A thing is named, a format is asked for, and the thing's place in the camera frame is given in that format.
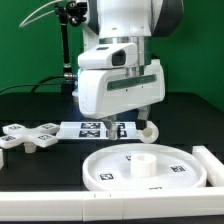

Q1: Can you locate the white round table top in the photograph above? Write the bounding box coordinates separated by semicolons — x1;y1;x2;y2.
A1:
82;143;207;191

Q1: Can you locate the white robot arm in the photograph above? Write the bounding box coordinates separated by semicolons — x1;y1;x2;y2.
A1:
78;0;184;143

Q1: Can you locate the black cable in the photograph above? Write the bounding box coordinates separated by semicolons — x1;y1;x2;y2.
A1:
0;75;65;96

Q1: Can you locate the white marker tag plate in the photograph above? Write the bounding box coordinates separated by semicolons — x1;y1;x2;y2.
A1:
56;122;138;140

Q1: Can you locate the white right fence rail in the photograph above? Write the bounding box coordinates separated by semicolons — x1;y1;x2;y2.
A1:
192;146;224;187

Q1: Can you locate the white cross-shaped table base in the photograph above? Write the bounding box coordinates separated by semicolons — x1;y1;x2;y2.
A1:
0;123;60;153

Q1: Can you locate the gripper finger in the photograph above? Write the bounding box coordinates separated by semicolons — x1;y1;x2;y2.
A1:
102;116;118;140
136;108;150;130

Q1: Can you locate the white cable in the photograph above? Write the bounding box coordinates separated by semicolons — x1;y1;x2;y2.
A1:
18;0;63;29

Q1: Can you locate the white front fence rail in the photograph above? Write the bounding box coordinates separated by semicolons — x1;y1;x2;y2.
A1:
0;187;224;221

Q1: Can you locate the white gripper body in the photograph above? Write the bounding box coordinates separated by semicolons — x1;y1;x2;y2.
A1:
78;61;165;119

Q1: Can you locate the white left fence piece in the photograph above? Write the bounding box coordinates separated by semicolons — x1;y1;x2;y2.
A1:
0;149;4;170

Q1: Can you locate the white fence rail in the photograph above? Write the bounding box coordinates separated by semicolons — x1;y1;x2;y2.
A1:
0;187;224;221
192;146;224;187

